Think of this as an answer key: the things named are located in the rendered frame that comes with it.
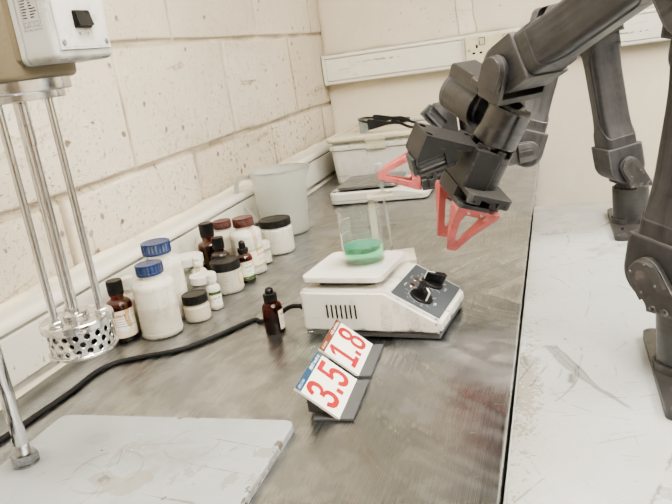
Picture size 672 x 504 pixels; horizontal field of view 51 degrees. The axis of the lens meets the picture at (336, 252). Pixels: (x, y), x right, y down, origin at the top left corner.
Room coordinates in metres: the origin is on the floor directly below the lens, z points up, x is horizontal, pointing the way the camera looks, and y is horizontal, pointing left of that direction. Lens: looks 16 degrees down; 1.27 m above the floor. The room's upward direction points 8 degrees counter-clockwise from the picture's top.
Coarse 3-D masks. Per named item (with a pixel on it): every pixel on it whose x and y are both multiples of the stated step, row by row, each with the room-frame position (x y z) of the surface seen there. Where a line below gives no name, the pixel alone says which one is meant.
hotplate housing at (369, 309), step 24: (408, 264) 0.98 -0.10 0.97; (312, 288) 0.93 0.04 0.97; (336, 288) 0.91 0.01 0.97; (360, 288) 0.90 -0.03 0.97; (384, 288) 0.88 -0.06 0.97; (312, 312) 0.92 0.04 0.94; (336, 312) 0.90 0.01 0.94; (360, 312) 0.89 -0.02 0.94; (384, 312) 0.87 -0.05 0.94; (408, 312) 0.86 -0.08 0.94; (456, 312) 0.92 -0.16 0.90; (384, 336) 0.88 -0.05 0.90; (408, 336) 0.86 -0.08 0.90; (432, 336) 0.85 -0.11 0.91
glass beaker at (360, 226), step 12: (360, 204) 0.99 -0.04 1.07; (372, 204) 0.98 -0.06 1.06; (348, 216) 0.93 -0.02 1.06; (360, 216) 0.93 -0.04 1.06; (372, 216) 0.93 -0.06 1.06; (348, 228) 0.93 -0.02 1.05; (360, 228) 0.93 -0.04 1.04; (372, 228) 0.93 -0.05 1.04; (348, 240) 0.93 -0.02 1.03; (360, 240) 0.93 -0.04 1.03; (372, 240) 0.93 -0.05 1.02; (348, 252) 0.94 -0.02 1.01; (360, 252) 0.93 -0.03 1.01; (372, 252) 0.93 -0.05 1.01; (384, 252) 0.95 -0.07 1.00; (348, 264) 0.94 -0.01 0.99; (360, 264) 0.93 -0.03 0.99; (372, 264) 0.93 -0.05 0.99
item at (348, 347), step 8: (344, 328) 0.85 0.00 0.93; (336, 336) 0.83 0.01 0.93; (344, 336) 0.84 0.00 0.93; (352, 336) 0.85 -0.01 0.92; (336, 344) 0.81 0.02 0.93; (344, 344) 0.82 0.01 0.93; (352, 344) 0.83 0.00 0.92; (360, 344) 0.84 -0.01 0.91; (328, 352) 0.78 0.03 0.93; (336, 352) 0.79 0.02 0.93; (344, 352) 0.80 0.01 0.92; (352, 352) 0.81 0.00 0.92; (360, 352) 0.82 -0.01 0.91; (344, 360) 0.78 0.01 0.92; (352, 360) 0.79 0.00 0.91; (352, 368) 0.78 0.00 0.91
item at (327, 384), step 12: (324, 360) 0.76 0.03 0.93; (312, 372) 0.73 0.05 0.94; (324, 372) 0.74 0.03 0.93; (336, 372) 0.75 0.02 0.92; (312, 384) 0.71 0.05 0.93; (324, 384) 0.72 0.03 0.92; (336, 384) 0.73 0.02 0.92; (348, 384) 0.74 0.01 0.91; (312, 396) 0.68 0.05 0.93; (324, 396) 0.70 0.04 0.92; (336, 396) 0.71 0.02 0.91; (336, 408) 0.69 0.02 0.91
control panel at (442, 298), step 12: (408, 276) 0.93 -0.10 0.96; (420, 276) 0.95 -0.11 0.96; (396, 288) 0.89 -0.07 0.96; (408, 288) 0.90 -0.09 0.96; (432, 288) 0.92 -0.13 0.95; (444, 288) 0.93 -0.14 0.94; (456, 288) 0.94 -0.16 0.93; (408, 300) 0.87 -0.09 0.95; (444, 300) 0.90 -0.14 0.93; (432, 312) 0.86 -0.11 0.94
